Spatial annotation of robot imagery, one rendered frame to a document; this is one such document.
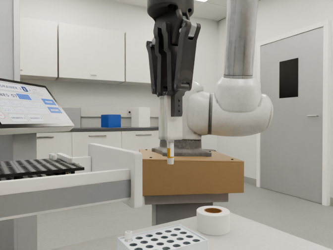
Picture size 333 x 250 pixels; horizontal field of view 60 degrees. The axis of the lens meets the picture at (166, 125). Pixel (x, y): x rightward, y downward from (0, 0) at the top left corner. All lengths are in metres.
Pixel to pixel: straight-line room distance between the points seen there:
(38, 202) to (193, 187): 0.52
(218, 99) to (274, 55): 3.45
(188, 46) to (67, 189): 0.32
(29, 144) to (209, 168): 1.00
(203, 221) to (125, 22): 4.33
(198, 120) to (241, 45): 0.28
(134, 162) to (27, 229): 1.19
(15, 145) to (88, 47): 2.75
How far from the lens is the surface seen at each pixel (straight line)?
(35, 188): 0.54
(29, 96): 1.65
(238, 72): 1.01
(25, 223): 1.67
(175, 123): 0.45
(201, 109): 1.00
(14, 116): 1.45
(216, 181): 0.94
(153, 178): 0.90
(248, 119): 1.01
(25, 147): 1.60
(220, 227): 0.62
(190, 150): 1.01
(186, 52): 0.43
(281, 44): 4.37
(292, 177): 4.19
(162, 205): 1.01
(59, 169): 0.58
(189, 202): 0.98
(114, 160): 0.66
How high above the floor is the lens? 0.99
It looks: 1 degrees down
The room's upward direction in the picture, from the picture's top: straight up
